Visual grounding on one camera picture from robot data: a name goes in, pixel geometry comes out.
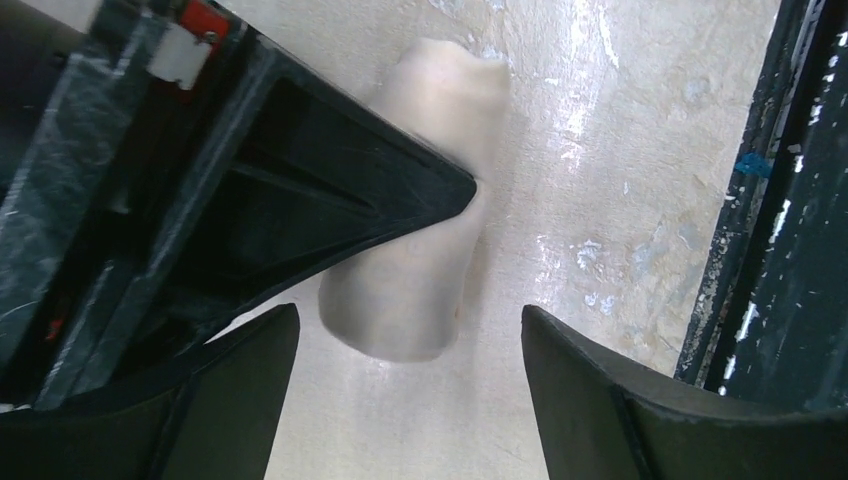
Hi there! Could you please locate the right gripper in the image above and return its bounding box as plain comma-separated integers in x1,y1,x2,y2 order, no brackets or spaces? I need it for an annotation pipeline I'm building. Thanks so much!
1,1,255,405

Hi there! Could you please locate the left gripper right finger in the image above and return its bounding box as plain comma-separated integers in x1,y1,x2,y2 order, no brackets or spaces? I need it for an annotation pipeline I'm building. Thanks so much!
521,305,847,479

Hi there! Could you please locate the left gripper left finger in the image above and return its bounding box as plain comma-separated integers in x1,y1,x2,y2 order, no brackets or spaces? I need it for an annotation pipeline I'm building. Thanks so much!
1,304,300,479

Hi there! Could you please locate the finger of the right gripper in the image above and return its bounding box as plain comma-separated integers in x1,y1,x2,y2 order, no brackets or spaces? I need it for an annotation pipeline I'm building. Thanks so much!
33,26,479,412

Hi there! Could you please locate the beige underwear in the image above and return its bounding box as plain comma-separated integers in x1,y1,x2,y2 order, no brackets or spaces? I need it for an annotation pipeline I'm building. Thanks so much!
318,38,510,363

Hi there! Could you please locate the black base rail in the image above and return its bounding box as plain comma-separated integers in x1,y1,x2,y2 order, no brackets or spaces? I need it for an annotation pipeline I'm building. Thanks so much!
674,1,847,411

